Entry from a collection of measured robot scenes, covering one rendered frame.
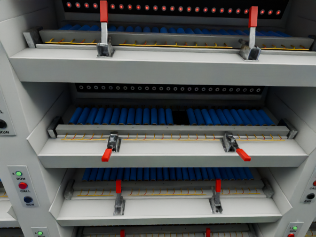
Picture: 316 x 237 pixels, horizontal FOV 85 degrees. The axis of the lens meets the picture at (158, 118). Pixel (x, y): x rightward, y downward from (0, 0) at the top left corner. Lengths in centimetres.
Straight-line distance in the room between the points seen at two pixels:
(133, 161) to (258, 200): 39
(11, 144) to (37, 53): 20
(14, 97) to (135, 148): 25
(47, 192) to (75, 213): 10
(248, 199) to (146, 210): 30
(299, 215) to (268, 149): 24
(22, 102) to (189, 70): 32
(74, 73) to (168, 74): 17
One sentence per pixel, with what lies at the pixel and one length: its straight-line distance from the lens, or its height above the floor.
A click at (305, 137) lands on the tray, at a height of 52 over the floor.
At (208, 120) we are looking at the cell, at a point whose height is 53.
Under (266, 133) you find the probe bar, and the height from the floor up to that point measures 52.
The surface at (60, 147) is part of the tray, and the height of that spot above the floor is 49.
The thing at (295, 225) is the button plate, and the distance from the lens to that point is 69.
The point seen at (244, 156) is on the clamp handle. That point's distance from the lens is 38.
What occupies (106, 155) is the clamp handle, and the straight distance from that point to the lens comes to 34.
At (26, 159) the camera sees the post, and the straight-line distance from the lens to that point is 47.
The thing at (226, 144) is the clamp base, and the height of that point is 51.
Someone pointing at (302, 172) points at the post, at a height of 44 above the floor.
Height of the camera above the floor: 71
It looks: 23 degrees down
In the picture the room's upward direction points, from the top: 2 degrees clockwise
